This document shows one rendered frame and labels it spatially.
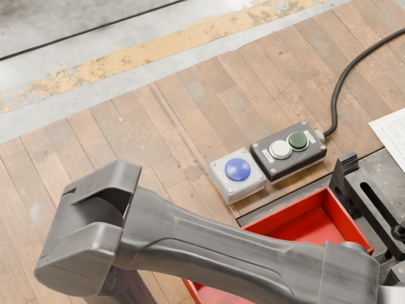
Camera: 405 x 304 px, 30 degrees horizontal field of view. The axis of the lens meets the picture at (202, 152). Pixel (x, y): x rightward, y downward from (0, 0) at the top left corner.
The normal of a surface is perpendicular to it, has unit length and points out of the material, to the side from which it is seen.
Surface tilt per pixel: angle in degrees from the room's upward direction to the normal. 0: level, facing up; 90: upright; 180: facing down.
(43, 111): 0
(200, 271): 87
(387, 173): 0
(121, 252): 87
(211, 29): 0
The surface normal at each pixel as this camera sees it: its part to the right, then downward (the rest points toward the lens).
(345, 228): -0.87, 0.40
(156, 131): 0.03, -0.55
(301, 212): 0.48, 0.74
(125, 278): 0.95, 0.05
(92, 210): 0.26, -0.48
